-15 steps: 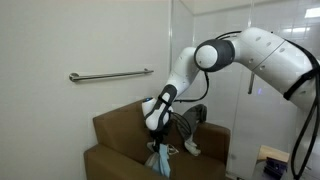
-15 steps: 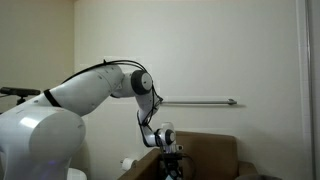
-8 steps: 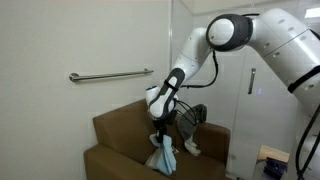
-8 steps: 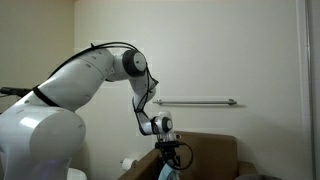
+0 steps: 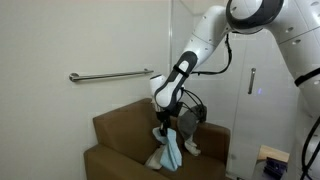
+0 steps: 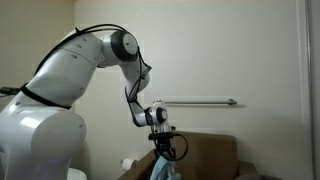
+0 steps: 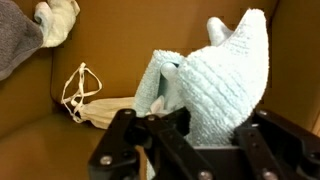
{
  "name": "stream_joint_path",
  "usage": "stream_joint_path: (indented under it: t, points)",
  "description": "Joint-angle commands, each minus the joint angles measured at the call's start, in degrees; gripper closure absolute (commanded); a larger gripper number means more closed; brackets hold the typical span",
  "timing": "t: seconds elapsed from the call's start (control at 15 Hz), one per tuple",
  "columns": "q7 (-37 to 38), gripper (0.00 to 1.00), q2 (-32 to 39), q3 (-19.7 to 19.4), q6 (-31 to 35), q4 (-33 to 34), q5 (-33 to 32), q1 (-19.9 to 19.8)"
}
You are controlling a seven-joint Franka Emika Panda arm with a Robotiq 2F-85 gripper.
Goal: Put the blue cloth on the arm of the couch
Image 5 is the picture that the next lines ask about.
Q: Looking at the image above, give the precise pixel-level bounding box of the metal door handle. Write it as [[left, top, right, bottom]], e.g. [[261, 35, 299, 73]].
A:
[[247, 67, 257, 96]]

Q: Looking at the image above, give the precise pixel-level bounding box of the grey towel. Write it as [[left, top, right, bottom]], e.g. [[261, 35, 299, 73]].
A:
[[176, 109, 202, 142]]

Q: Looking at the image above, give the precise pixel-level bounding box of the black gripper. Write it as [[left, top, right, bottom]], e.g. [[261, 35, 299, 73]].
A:
[[155, 109, 175, 138]]

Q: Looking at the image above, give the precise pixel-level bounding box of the blue cloth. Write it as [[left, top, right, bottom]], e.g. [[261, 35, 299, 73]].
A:
[[152, 127, 184, 172]]

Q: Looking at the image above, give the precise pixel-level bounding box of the brown leather couch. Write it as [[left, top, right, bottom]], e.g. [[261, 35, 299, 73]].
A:
[[83, 97, 232, 180]]

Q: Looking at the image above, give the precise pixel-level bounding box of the white bag with strings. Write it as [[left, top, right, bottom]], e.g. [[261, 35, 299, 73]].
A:
[[144, 144, 166, 170]]

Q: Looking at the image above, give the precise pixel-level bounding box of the metal wall grab bar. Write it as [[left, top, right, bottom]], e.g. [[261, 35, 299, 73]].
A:
[[68, 68, 155, 83]]

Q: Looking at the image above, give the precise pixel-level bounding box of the dark blue clamp object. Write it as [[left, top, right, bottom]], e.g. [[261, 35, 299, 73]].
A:
[[262, 156, 289, 177]]

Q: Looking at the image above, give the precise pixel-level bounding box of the thick black base cable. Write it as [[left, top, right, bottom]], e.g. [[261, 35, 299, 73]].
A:
[[300, 114, 320, 180]]

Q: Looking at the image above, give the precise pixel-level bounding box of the white and green cloth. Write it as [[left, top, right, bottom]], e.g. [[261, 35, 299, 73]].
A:
[[182, 134, 202, 157]]

